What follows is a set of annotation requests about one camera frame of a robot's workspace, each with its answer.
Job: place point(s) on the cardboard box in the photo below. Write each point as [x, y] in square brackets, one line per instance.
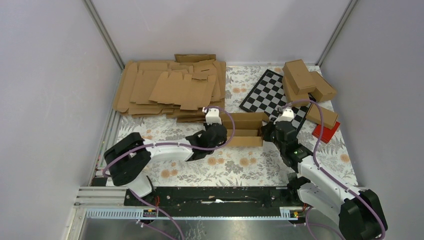
[291, 96]
[323, 91]
[247, 128]
[323, 115]
[299, 77]

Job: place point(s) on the cardboard box on red block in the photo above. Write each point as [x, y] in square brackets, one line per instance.
[323, 115]

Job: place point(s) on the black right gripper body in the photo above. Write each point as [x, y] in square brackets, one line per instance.
[278, 144]

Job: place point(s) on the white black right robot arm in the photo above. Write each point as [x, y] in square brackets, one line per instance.
[331, 188]

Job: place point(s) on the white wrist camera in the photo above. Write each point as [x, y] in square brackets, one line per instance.
[285, 115]
[212, 115]

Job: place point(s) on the black white chessboard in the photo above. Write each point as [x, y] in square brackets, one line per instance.
[266, 96]

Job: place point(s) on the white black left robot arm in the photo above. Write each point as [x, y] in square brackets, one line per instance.
[126, 159]

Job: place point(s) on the aluminium frame rail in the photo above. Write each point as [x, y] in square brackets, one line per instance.
[107, 201]

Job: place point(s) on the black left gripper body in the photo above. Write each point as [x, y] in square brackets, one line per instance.
[206, 126]

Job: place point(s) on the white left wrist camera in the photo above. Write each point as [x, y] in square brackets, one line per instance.
[212, 115]

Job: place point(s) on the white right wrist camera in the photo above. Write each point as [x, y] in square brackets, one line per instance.
[285, 115]

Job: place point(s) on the stack of flat cardboard sheets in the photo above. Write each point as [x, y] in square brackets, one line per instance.
[178, 88]

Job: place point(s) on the red flat block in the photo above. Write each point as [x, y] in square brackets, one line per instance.
[327, 132]

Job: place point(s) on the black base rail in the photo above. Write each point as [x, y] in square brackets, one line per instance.
[208, 202]

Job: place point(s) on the floral patterned tablecloth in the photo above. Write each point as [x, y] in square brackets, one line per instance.
[228, 166]

